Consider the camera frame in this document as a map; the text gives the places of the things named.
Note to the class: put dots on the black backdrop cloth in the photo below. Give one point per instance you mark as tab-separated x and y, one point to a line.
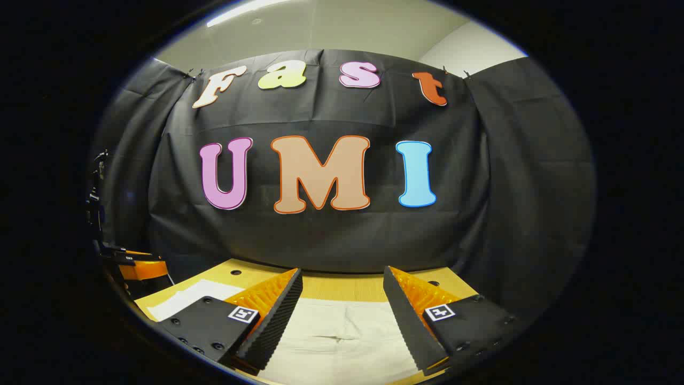
331	240

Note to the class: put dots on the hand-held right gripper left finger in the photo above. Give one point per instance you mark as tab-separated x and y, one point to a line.
278	321

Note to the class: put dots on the white jeans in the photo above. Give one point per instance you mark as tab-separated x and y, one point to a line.
342	342

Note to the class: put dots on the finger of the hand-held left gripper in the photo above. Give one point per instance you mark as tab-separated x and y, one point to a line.
141	269

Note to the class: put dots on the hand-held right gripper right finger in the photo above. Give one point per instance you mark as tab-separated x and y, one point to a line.
409	321

